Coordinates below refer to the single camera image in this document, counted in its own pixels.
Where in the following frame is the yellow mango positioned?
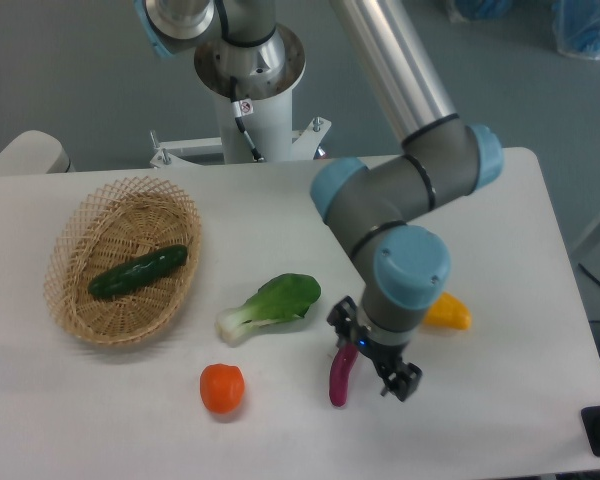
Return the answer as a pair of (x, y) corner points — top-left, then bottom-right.
(424, 292), (472, 331)

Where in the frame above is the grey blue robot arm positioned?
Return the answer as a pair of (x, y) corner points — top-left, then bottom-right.
(134, 1), (504, 406)

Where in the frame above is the orange bell pepper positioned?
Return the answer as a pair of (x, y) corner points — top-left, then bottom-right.
(199, 364), (245, 414)

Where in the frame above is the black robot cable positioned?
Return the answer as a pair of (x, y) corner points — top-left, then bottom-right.
(228, 75), (266, 163)

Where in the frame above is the green bok choy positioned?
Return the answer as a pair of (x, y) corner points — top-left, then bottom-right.
(215, 273), (322, 345)

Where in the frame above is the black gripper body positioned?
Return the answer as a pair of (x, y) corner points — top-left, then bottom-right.
(352, 325), (410, 373)

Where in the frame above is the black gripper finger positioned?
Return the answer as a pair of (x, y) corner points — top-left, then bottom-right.
(374, 360), (423, 402)
(326, 296), (357, 348)

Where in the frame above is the purple sweet potato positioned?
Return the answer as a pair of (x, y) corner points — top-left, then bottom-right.
(329, 343), (358, 408)

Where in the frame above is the blue plastic bag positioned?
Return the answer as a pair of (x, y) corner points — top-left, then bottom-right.
(552, 0), (600, 61)
(444, 0), (513, 23)

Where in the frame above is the woven wicker basket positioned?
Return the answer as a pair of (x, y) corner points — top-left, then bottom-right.
(44, 177), (202, 346)

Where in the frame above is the white chair back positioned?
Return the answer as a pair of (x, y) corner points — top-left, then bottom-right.
(0, 130), (75, 177)

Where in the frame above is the green cucumber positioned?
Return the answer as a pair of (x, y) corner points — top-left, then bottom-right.
(87, 244), (188, 300)

